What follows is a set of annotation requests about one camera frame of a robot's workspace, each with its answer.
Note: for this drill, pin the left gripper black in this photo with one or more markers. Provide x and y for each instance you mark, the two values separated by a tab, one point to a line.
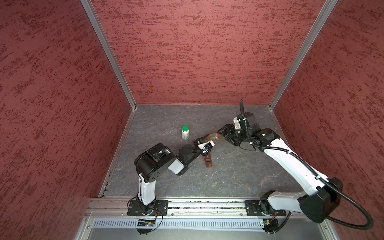
196	142

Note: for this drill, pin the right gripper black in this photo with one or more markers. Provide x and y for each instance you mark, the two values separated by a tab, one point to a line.
228	129

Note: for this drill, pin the brown weekly pill organizer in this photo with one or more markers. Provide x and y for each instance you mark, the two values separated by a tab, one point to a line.
208	160

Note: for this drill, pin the white pill bottle green cap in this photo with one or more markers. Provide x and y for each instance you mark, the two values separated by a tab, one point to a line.
185	133

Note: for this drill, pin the small clear orange-cap bottle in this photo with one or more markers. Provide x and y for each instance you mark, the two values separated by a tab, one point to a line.
210	137

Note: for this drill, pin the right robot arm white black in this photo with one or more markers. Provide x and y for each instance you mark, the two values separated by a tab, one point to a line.
316	201

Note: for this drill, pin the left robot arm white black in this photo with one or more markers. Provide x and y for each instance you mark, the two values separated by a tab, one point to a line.
157	160

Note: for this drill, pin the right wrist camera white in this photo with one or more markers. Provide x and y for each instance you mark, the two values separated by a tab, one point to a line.
239	123

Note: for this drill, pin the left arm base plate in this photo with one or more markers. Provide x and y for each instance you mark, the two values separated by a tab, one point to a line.
155	208

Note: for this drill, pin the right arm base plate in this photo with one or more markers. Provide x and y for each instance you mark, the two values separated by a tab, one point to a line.
253	209

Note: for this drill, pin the left controller board with wires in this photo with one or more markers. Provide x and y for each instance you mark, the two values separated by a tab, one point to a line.
145	223

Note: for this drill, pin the controller board with wires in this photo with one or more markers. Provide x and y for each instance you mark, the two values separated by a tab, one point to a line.
272	226
145	223

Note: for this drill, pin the right controller board with wires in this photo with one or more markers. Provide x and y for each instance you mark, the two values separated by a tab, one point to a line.
272	226

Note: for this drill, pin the white slotted cable duct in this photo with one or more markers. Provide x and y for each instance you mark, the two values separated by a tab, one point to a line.
253	225

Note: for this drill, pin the aluminium front rail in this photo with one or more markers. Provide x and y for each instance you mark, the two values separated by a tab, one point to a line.
177	208

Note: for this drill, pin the right aluminium corner post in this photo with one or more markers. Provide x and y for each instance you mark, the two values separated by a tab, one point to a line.
314	31

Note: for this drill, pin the aluminium corner post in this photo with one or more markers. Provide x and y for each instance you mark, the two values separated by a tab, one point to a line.
314	31
96	24

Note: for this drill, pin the left aluminium corner post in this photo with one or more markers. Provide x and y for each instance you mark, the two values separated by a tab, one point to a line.
96	24

